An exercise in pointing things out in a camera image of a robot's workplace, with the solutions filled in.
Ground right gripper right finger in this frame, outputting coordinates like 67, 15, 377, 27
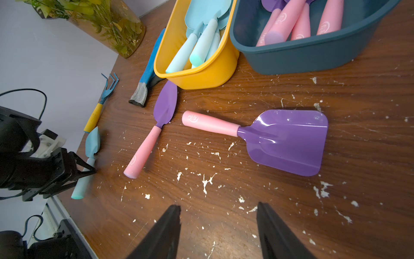
256, 202, 316, 259

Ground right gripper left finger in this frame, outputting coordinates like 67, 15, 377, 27
127, 205, 181, 259

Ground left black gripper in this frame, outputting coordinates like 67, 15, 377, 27
1, 147, 97, 201

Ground teal shovel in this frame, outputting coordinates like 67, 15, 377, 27
184, 1, 233, 64
166, 22, 204, 73
71, 126, 100, 200
190, 28, 221, 69

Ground purple square shovel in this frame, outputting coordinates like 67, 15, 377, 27
291, 2, 311, 41
264, 0, 306, 45
182, 110, 328, 177
317, 0, 344, 35

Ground yellow plastic storage box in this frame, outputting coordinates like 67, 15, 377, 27
154, 1, 240, 90

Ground teal plastic storage box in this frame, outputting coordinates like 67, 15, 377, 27
230, 1, 399, 75

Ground purple pointed shovel top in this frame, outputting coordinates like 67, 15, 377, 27
256, 0, 286, 47

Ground purple pointed shovel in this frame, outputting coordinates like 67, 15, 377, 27
256, 0, 286, 47
124, 81, 178, 179

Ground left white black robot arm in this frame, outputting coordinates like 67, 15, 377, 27
1, 107, 97, 201

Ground blue grey gardening glove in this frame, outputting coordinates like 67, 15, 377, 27
128, 28, 166, 107

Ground purple pointed shovel lower left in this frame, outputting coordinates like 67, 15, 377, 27
124, 81, 178, 179

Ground artificial plant in glass vase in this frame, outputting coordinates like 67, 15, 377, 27
24, 0, 146, 58

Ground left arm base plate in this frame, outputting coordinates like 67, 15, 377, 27
0, 219, 94, 259

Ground blue rake yellow handle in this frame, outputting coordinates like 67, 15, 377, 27
84, 72, 119, 133

